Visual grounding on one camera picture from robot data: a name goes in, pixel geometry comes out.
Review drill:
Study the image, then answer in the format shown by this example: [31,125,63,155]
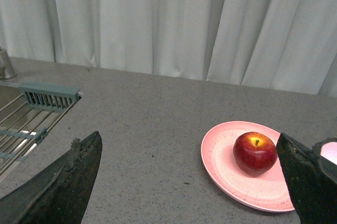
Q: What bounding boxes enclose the metal faucet base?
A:
[1,48,17,81]

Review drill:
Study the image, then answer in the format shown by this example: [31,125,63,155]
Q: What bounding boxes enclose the pale pink bowl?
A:
[320,142,337,165]

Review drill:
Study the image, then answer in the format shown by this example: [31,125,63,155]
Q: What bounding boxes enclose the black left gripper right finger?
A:
[276,133,336,223]

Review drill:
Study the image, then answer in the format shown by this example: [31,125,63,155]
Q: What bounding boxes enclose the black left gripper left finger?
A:
[1,131,102,223]

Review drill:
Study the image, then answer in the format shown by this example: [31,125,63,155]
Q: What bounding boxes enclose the white pleated curtain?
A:
[1,0,336,96]

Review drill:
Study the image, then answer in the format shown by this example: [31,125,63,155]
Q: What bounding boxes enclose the pink round plate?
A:
[201,121,294,212]

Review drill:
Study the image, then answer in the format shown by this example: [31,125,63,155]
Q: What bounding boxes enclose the green sink drying rack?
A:
[1,82,82,181]

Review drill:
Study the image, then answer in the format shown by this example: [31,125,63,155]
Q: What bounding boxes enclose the red apple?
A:
[233,131,278,177]

